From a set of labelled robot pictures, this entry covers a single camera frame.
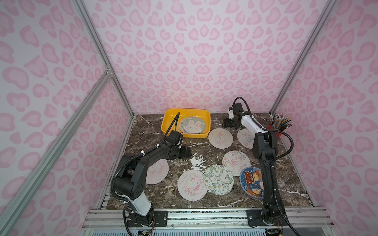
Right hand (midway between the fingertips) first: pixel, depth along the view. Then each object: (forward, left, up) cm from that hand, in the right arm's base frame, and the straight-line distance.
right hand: (228, 123), depth 109 cm
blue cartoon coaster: (-41, -9, -3) cm, 42 cm away
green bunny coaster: (0, +25, -2) cm, 25 cm away
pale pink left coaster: (-37, +46, -2) cm, 59 cm away
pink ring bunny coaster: (-44, +25, -2) cm, 51 cm away
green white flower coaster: (-41, +10, -3) cm, 42 cm away
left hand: (-26, +29, +2) cm, 39 cm away
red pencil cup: (-10, -26, +8) cm, 29 cm away
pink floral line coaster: (-29, -2, -3) cm, 29 cm away
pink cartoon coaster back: (-12, +6, -2) cm, 13 cm away
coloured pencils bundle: (-8, -30, +11) cm, 33 cm away
